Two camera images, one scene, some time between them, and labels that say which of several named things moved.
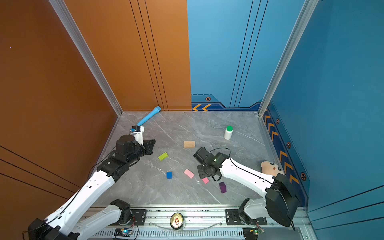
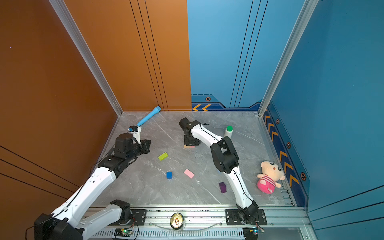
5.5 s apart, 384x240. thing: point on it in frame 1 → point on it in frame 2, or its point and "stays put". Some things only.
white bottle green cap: [228, 132] stays put
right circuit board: [258, 231] stays put
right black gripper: [200, 173] → [197, 142]
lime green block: [164, 155] stays put
